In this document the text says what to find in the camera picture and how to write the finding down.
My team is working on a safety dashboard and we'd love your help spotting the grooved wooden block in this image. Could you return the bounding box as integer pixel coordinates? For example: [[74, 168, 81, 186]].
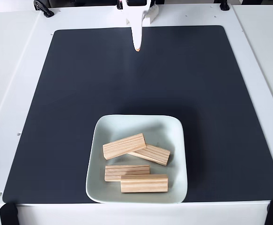
[[104, 165, 151, 183], [102, 133, 147, 161]]

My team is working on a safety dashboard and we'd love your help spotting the striped wooden block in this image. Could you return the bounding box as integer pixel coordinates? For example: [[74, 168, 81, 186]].
[[128, 144, 171, 167], [120, 174, 169, 194]]

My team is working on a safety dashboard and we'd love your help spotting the white square plate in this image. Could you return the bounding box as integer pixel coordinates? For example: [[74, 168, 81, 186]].
[[85, 114, 189, 204]]

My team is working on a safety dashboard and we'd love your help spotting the black table mat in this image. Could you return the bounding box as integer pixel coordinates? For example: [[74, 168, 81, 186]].
[[2, 25, 273, 204]]

